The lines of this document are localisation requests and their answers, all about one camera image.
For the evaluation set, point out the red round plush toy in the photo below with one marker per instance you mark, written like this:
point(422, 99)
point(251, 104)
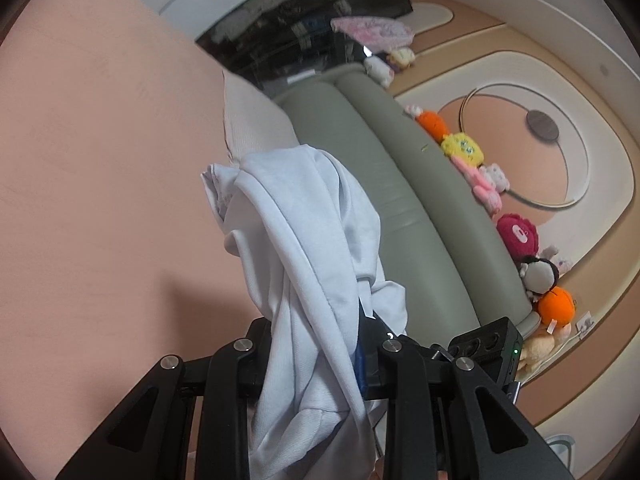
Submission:
point(517, 235)

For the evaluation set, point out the pink bed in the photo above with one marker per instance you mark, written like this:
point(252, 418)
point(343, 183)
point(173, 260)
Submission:
point(100, 160)

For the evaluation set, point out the beige plush toy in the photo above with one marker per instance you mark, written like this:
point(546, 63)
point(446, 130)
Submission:
point(542, 347)

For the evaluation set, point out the pink plush toy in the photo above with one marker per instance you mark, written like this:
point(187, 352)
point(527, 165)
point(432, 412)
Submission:
point(482, 182)

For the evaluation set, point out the cream small plush toy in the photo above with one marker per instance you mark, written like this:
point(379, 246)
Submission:
point(401, 58)

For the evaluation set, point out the light blue navy-trimmed shirt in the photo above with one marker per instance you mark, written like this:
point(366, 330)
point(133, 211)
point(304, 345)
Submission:
point(300, 240)

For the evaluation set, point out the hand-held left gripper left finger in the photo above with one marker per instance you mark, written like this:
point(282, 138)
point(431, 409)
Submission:
point(252, 365)

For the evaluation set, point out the grey-green padded headboard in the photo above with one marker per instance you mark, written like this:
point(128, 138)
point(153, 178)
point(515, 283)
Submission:
point(415, 200)

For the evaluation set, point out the dark glass wardrobe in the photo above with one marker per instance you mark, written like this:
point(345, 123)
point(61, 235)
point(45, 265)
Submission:
point(300, 25)

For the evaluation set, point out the black and white plush toy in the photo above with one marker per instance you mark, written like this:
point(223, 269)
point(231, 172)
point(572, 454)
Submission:
point(539, 275)

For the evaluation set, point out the orange plush toy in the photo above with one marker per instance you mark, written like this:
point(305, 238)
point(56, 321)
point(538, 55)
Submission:
point(431, 125)
point(556, 306)

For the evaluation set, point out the yellow square plush toy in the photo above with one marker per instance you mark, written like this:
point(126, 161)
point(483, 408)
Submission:
point(462, 149)

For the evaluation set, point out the pink patterned cloth on shelf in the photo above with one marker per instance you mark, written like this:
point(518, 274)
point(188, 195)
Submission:
point(372, 32)

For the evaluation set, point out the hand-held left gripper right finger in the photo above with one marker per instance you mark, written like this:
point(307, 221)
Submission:
point(360, 366)

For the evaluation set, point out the beige ribbed pillow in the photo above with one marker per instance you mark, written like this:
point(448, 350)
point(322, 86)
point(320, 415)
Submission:
point(255, 115)

